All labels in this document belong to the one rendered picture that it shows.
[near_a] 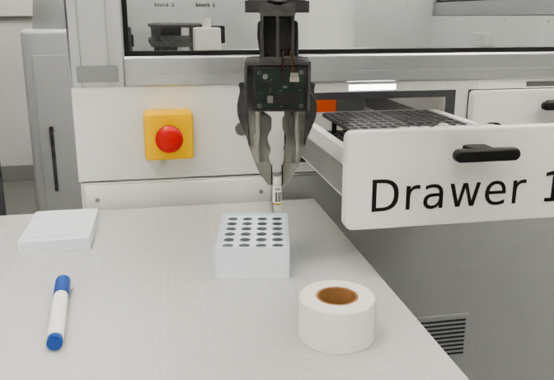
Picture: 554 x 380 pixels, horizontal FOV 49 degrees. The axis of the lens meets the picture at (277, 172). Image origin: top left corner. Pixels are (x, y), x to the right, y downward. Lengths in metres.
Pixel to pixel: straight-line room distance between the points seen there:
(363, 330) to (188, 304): 0.19
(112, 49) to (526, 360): 0.95
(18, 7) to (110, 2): 3.25
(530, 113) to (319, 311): 0.68
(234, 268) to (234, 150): 0.32
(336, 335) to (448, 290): 0.64
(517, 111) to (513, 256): 0.27
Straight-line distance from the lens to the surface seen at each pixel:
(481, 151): 0.68
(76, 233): 0.83
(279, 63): 0.65
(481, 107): 1.08
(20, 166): 4.36
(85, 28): 0.96
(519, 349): 1.31
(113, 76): 0.96
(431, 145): 0.69
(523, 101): 1.12
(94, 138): 0.97
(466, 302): 1.21
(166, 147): 0.90
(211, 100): 0.96
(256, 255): 0.69
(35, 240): 0.83
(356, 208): 0.68
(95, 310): 0.66
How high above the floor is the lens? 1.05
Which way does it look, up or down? 14 degrees down
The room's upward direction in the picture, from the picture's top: straight up
